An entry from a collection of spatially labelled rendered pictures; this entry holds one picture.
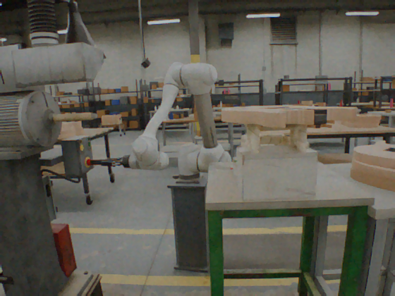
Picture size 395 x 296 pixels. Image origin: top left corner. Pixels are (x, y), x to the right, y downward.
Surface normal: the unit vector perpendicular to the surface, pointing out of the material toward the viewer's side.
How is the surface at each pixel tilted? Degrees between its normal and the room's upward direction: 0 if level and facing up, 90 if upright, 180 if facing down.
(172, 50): 90
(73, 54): 90
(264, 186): 90
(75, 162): 90
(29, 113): 81
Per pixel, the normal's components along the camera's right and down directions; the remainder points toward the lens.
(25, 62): -0.07, 0.20
